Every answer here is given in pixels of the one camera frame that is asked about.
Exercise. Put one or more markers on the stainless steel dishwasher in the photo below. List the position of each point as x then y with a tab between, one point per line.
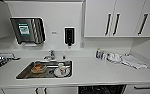
101	90

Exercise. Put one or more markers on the black soap dispenser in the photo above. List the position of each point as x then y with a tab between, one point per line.
69	36

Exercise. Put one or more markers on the small chrome sink sprayer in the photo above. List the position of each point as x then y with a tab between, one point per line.
63	57

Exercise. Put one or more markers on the small blue-label bottle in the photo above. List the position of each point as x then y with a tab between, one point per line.
98	54

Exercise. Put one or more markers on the chrome faucet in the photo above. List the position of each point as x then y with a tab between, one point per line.
51	55

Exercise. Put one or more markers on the white mug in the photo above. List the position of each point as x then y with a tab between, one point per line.
61	69

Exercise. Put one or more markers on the white plate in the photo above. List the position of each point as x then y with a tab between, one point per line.
68	74

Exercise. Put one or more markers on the orange bowl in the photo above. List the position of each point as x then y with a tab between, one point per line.
38	68

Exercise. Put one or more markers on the steel paper towel dispenser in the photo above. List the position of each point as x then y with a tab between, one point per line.
27	31

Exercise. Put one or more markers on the white double-door sink cabinet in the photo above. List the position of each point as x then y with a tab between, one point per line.
41	90

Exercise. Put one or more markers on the steel sink basin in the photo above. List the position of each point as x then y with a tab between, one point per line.
22	75

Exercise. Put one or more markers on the white folded towel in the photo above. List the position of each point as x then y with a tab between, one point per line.
134	61

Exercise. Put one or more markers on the white drawer stack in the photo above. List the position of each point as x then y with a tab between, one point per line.
142	89

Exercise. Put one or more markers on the white wall power outlet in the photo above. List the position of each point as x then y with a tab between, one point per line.
81	44

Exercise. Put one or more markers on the white wall cabinet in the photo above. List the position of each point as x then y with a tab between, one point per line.
121	18

